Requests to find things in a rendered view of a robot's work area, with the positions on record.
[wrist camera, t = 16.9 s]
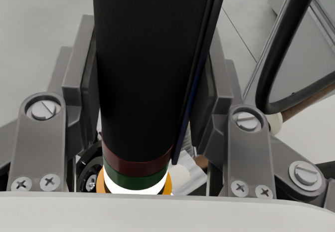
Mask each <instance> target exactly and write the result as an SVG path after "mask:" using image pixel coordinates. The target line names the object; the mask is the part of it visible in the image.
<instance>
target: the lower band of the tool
mask: <svg viewBox="0 0 335 232"><path fill-rule="evenodd" d="M96 190H97V193H106V192H105V189H104V167H103V168H102V169H101V171H100V173H99V175H98V178H97V184H96ZM170 194H171V178H170V175H169V172H167V176H166V181H165V189H164V192H163V194H162V195H170Z"/></svg>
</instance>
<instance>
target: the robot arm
mask: <svg viewBox="0 0 335 232"><path fill-rule="evenodd" d="M99 110H100V97H99V82H98V68H97V53H96V38H95V23H94V15H88V14H83V15H82V17H81V21H80V24H79V27H78V31H77V34H76V38H75V41H74V45H73V47H71V46H61V47H60V49H59V52H58V55H57V58H56V61H55V64H54V67H53V70H52V73H51V76H50V79H49V82H48V85H47V87H46V90H45V91H44V92H38V93H35V94H32V95H30V96H29V97H27V98H26V99H25V100H24V101H23V102H22V103H21V106H20V108H19V113H18V117H17V118H15V119H13V120H11V121H9V122H7V123H5V124H4V125H2V126H0V232H335V179H333V178H329V179H326V178H324V176H323V174H322V172H321V171H320V169H319V168H318V167H317V166H316V165H314V164H313V163H312V162H310V161H309V160H308V159H306V158H305V157H303V156H302V155H301V154H299V153H298V152H296V151H295V150H294V149H292V148H291V147H289V146H288V145H287V144H285V143H284V142H282V141H281V140H280V139H278V138H277V137H275V136H274V135H272V134H271V133H270V132H269V125H268V120H267V118H266V116H265V115H264V113H263V112H261V111H260V110H259V109H257V108H256V107H254V106H251V105H248V104H245V103H244V99H243V95H242V91H241V87H240V84H239V80H238V76H237V72H236V68H235V65H234V62H233V60H232V59H225V57H224V53H223V49H222V44H221V40H220V36H219V32H218V28H217V27H216V28H215V32H214V35H213V39H212V42H211V46H210V49H209V53H208V56H207V60H206V63H205V66H204V70H203V73H202V77H201V80H200V84H199V87H198V91H197V94H196V98H195V102H194V105H193V109H192V112H191V116H190V119H189V123H190V134H191V144H192V146H193V147H196V151H197V155H203V156H204V157H205V158H206V159H207V160H208V169H207V187H206V196H184V195H151V194H113V193H76V155H78V154H79V153H81V152H82V151H84V150H88V146H89V142H94V140H95V135H96V129H97V122H98V116H99Z"/></svg>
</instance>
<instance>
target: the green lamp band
mask: <svg viewBox="0 0 335 232"><path fill-rule="evenodd" d="M169 163H170V160H169V161H168V163H167V164H166V165H165V166H164V167H163V168H162V169H161V170H160V171H159V172H157V173H155V174H153V175H150V176H147V177H140V178H134V177H128V176H125V175H122V174H120V173H118V172H117V171H115V170H114V169H113V168H112V167H111V166H110V165H109V164H108V163H107V161H106V159H105V157H104V155H103V165H104V169H105V172H106V174H107V175H108V177H109V178H110V179H111V180H112V181H113V182H114V183H115V184H117V185H119V186H121V187H123V188H126V189H130V190H143V189H147V188H150V187H152V186H154V185H156V184H157V183H158V182H160V181H161V180H162V179H163V177H164V176H165V175H166V173H167V171H168V167H169Z"/></svg>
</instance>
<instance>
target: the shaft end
mask: <svg viewBox="0 0 335 232"><path fill-rule="evenodd" d="M96 182H97V175H95V174H94V175H92V176H91V177H90V178H89V179H88V181H87V183H86V190H87V191H92V190H93V189H94V187H95V186H96Z"/></svg>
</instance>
